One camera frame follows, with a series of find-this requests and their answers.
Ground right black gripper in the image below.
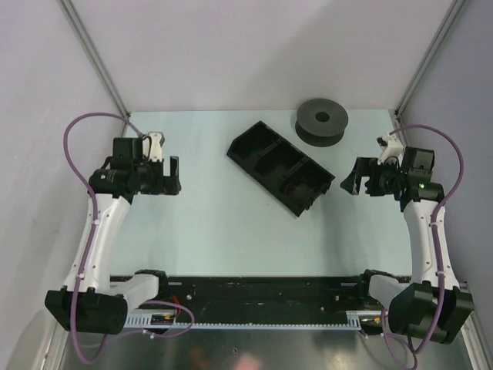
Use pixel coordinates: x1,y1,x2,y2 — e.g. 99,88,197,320
340,156,407,197

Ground black cable spool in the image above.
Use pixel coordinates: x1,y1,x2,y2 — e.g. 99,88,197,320
295,98,349,147

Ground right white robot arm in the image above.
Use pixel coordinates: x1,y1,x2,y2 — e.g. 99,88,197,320
340,146,474,344

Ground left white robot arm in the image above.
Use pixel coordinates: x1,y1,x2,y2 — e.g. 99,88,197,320
45,132,181,335

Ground black compartment tray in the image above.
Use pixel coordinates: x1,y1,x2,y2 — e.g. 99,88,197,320
226,121,335,217

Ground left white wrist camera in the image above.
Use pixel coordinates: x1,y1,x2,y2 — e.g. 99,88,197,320
142,132,165,163

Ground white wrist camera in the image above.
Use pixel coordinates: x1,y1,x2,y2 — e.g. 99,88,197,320
377,133,404,165
142,132,165,163

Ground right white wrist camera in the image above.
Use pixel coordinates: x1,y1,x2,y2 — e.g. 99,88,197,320
377,133,404,165

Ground grey slotted cable duct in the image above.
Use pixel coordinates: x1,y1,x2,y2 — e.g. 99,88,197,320
123,311,381,331

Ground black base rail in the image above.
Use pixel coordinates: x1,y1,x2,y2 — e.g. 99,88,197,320
130,276,381,324

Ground left aluminium frame post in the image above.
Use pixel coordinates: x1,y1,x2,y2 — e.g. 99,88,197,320
57,0,129,116

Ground aluminium frame post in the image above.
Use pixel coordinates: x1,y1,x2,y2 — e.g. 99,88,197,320
57,0,129,116
394,0,470,119

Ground right aluminium frame post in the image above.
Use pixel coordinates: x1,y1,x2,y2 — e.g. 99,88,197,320
394,0,470,119

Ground aluminium frame rail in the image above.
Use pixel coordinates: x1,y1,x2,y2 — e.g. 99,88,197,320
460,281,493,370

